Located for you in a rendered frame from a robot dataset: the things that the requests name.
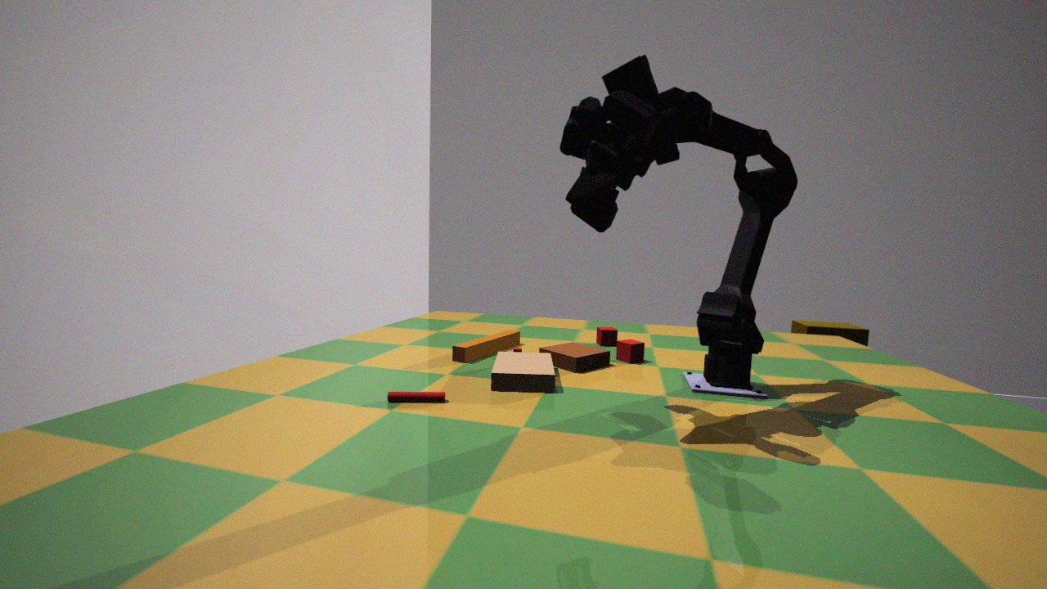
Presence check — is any red bar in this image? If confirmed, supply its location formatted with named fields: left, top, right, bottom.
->
left=388, top=392, right=445, bottom=402

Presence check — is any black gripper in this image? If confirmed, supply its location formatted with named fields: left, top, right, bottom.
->
left=566, top=90, right=659, bottom=232

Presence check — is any brown square block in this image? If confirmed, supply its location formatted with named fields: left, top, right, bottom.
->
left=539, top=342, right=610, bottom=373

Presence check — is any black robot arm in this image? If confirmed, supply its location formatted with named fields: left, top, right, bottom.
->
left=560, top=55, right=798, bottom=389

